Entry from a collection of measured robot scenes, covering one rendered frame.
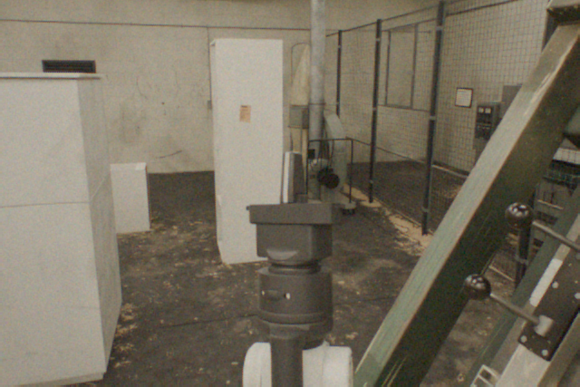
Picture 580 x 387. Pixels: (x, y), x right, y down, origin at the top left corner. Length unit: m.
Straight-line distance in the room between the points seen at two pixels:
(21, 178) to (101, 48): 5.97
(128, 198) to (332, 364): 4.87
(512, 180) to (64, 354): 2.55
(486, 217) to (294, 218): 0.51
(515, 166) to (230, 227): 3.46
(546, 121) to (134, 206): 4.76
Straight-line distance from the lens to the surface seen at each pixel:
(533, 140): 0.97
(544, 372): 0.76
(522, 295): 0.92
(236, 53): 3.98
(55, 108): 2.53
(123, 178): 5.27
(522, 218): 0.71
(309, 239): 0.49
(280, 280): 0.50
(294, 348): 0.49
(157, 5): 8.42
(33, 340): 2.95
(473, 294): 0.71
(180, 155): 8.46
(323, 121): 6.02
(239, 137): 4.01
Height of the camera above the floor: 1.73
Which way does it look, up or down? 13 degrees down
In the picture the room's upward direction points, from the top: straight up
